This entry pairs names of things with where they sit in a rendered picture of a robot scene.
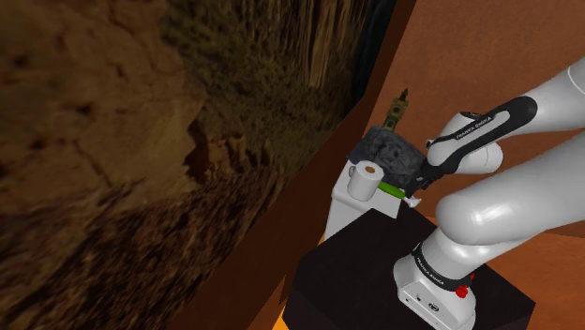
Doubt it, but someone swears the green-handled white brush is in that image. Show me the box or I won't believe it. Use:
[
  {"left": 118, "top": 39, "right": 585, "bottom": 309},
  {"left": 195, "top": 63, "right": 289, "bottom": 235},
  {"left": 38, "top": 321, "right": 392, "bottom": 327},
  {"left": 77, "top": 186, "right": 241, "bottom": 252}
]
[{"left": 377, "top": 180, "right": 422, "bottom": 209}]

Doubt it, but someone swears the dark grey rock-like block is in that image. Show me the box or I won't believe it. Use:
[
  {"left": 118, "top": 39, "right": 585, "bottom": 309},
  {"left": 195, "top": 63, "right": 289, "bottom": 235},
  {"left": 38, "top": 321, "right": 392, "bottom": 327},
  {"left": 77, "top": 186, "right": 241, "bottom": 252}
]
[{"left": 346, "top": 125, "right": 428, "bottom": 188}]

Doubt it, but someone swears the black robot stand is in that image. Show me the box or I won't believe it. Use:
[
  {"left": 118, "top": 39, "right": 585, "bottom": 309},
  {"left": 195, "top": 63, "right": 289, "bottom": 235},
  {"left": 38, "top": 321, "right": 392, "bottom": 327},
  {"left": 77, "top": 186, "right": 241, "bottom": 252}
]
[{"left": 280, "top": 207, "right": 537, "bottom": 330}]

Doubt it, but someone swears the white toilet paper roll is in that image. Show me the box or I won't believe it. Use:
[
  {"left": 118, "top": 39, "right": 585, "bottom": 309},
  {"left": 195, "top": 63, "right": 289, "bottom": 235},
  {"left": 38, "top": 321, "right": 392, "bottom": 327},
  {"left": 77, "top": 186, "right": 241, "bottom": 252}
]
[{"left": 346, "top": 159, "right": 385, "bottom": 203}]

